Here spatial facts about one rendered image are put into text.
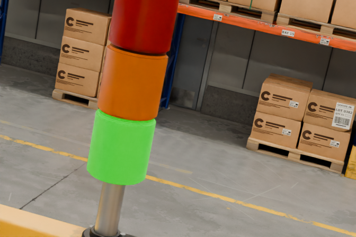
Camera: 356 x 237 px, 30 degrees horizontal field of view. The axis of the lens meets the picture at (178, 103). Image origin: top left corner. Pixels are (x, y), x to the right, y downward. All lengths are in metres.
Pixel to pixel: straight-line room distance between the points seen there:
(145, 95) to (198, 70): 9.14
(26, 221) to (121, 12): 0.21
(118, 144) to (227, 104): 9.04
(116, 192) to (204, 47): 9.05
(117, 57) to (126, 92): 0.03
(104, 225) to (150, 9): 0.19
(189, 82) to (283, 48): 1.44
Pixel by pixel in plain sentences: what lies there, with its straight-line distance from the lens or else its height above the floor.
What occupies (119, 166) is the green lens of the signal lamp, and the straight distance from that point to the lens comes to 0.53.
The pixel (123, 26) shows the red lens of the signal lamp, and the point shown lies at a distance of 0.51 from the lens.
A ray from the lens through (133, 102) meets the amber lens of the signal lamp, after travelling 0.52.
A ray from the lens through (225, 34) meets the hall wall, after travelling 9.58.
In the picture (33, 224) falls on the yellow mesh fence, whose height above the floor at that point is 2.10.
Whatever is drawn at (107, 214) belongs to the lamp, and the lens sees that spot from 0.57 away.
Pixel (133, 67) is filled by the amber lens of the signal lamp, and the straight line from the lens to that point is 0.51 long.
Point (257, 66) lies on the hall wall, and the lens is 9.55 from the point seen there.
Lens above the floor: 2.36
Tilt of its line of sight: 14 degrees down
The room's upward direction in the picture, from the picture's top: 11 degrees clockwise
